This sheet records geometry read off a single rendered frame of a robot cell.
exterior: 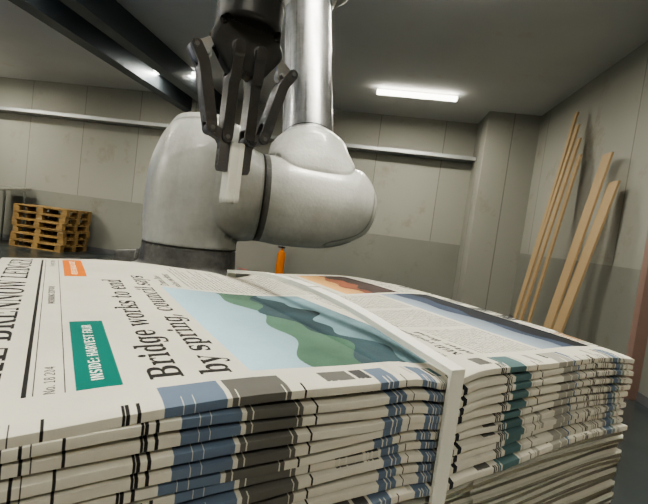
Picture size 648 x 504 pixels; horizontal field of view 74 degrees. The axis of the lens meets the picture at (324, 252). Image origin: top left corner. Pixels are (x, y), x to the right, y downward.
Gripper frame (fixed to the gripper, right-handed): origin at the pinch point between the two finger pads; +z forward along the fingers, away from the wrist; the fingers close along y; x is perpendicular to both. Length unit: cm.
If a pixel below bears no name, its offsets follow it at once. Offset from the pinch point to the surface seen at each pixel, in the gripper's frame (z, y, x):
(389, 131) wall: -184, 473, 609
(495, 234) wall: -17, 581, 425
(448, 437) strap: 13.2, 0.2, -36.7
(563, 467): 17.0, 11.4, -36.1
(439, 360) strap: 9.9, 0.0, -35.8
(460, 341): 10.2, 5.1, -32.4
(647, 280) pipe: 15, 398, 123
